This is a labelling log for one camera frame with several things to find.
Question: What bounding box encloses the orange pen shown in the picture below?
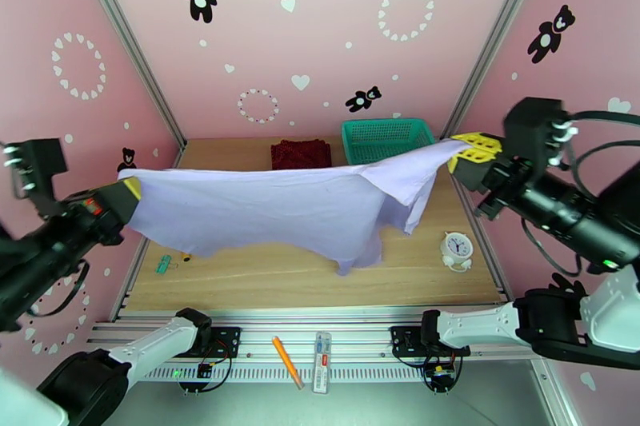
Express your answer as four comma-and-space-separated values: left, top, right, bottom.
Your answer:
271, 336, 306, 391

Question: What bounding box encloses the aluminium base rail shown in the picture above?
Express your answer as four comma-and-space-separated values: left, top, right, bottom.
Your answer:
87, 309, 551, 372

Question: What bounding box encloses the white alarm clock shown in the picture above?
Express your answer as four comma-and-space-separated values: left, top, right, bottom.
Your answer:
439, 232, 474, 274

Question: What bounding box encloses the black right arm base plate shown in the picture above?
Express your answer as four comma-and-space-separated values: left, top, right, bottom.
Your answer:
390, 325, 471, 358

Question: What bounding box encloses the teal plastic mesh basket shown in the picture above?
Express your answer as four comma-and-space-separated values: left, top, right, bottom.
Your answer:
341, 117, 437, 167

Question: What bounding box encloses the teal binder clip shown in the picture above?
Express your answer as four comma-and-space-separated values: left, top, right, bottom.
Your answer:
154, 254, 180, 275

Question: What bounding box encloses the circuit board with yellow connector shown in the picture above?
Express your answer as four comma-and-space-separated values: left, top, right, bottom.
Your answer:
425, 361, 458, 389

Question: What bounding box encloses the aluminium frame post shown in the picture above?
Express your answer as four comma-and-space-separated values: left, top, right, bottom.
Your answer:
441, 0, 552, 141
67, 0, 187, 147

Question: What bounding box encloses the red polka dot cloth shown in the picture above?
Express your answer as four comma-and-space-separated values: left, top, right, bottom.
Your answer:
270, 138, 334, 171

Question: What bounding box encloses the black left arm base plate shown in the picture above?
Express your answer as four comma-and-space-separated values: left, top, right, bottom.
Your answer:
199, 325, 242, 358

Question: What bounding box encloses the light purple shirt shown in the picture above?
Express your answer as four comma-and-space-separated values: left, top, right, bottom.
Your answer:
117, 139, 469, 277

